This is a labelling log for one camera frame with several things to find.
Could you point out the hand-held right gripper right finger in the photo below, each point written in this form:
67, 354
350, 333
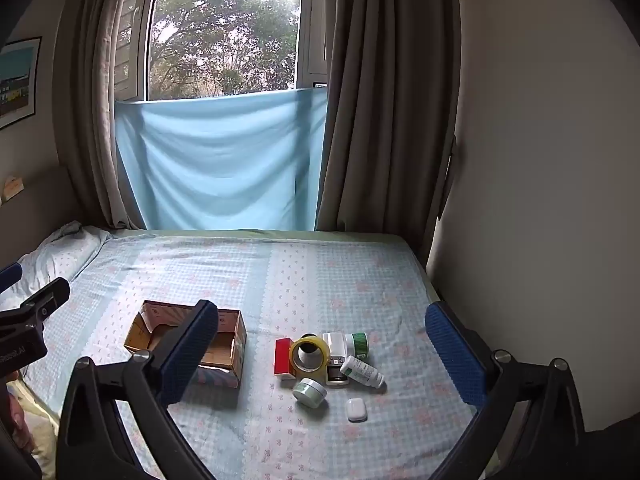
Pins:
455, 355

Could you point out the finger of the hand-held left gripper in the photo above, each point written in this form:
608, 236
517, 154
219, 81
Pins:
11, 276
50, 297

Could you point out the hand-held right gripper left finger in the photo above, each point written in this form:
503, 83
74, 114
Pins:
190, 350

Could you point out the cardboard box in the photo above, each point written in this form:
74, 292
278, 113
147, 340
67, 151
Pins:
230, 340

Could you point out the red carton box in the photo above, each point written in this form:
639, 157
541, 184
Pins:
282, 357

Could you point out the white pill bottle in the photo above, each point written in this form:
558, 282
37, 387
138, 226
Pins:
360, 370

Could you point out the green jar white lid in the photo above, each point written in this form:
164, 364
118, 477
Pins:
357, 344

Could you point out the small white bottle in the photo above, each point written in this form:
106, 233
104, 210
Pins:
357, 410

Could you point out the black round tin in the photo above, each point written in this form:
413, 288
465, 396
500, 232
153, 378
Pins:
337, 377

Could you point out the clear packing tape roll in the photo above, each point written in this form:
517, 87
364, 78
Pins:
312, 341

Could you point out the small pale green jar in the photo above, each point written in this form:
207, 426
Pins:
310, 394

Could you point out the floral pillow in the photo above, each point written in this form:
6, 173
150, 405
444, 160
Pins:
55, 255

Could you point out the pale yellow cloth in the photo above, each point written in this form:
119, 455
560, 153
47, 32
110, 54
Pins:
42, 435

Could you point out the brown curtain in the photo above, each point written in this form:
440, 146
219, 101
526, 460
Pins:
380, 110
85, 110

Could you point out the light blue hanging cloth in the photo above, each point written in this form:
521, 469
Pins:
220, 160

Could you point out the tree outside window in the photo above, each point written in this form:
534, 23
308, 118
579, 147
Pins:
225, 25

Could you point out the small wall note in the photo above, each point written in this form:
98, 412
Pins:
12, 186

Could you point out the framed wall picture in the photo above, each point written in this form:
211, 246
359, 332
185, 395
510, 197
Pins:
17, 85

